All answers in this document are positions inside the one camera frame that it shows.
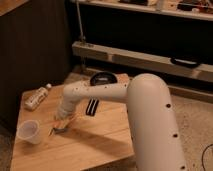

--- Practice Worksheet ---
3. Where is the metal shelf beam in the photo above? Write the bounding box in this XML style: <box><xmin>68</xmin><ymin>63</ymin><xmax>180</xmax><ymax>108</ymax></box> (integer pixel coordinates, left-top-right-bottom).
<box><xmin>72</xmin><ymin>41</ymin><xmax>213</xmax><ymax>83</ymax></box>

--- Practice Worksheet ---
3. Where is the black handle on shelf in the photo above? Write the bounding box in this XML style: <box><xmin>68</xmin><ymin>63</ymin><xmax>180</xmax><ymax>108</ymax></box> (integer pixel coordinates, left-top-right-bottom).
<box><xmin>170</xmin><ymin>58</ymin><xmax>202</xmax><ymax>69</ymax></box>

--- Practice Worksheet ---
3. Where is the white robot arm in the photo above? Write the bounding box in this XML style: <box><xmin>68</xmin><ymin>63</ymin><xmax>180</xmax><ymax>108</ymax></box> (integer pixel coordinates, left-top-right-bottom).
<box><xmin>55</xmin><ymin>73</ymin><xmax>187</xmax><ymax>171</ymax></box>

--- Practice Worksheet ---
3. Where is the white plastic bottle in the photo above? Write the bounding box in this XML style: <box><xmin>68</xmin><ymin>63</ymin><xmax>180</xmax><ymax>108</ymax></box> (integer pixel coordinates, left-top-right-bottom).
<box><xmin>24</xmin><ymin>83</ymin><xmax>52</xmax><ymax>111</ymax></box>

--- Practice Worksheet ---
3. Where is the black cable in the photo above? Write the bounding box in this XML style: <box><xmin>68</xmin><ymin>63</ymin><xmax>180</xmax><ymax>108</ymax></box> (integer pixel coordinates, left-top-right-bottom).
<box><xmin>201</xmin><ymin>143</ymin><xmax>213</xmax><ymax>171</ymax></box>

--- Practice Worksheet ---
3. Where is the dark wooden cabinet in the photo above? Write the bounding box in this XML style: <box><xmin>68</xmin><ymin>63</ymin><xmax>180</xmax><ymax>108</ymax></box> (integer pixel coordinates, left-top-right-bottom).
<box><xmin>0</xmin><ymin>0</ymin><xmax>70</xmax><ymax>130</ymax></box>

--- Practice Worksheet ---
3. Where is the black frying pan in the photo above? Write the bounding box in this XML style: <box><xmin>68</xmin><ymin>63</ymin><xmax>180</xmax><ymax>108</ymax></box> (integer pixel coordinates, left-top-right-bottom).
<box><xmin>86</xmin><ymin>72</ymin><xmax>118</xmax><ymax>116</ymax></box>

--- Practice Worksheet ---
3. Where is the metal shelf post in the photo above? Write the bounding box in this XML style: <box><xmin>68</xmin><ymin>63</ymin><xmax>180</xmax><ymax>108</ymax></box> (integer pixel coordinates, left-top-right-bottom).
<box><xmin>76</xmin><ymin>0</ymin><xmax>86</xmax><ymax>43</ymax></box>

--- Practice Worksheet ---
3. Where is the clear plastic cup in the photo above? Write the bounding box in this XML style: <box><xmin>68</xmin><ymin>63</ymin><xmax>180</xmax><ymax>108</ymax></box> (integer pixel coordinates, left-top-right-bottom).
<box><xmin>16</xmin><ymin>120</ymin><xmax>41</xmax><ymax>144</ymax></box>

